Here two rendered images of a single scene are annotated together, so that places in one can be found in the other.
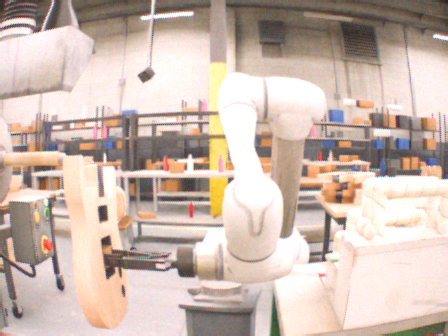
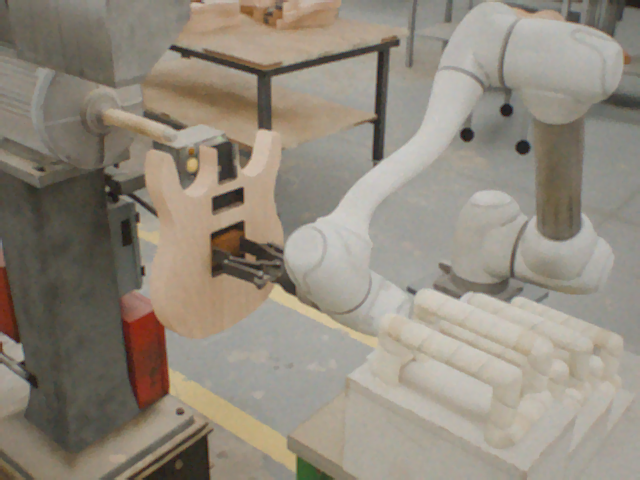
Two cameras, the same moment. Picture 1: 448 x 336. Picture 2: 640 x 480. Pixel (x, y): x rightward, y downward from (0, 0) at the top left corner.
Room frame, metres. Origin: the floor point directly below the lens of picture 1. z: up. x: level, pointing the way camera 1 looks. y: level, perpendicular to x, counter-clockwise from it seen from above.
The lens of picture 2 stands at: (0.05, -0.68, 1.74)
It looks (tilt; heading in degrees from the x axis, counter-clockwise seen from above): 27 degrees down; 37
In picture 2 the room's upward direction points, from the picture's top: 1 degrees clockwise
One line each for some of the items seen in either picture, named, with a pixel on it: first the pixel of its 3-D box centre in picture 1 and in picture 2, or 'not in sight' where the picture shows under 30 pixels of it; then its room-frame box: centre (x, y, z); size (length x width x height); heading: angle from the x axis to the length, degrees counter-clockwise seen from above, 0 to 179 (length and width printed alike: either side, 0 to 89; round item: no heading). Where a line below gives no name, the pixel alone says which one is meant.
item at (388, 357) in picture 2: (378, 216); (389, 354); (0.76, -0.27, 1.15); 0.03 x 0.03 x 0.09
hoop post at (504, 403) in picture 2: (445, 210); (503, 410); (0.75, -0.44, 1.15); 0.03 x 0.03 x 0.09
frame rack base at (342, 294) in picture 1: (399, 273); (452, 442); (0.80, -0.36, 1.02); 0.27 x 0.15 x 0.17; 87
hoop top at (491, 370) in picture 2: (415, 188); (446, 350); (0.75, -0.36, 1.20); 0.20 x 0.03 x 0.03; 86
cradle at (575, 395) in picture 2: not in sight; (568, 403); (0.95, -0.46, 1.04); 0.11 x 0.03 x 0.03; 177
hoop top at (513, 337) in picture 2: (403, 185); (480, 322); (0.84, -0.36, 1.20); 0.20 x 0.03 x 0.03; 86
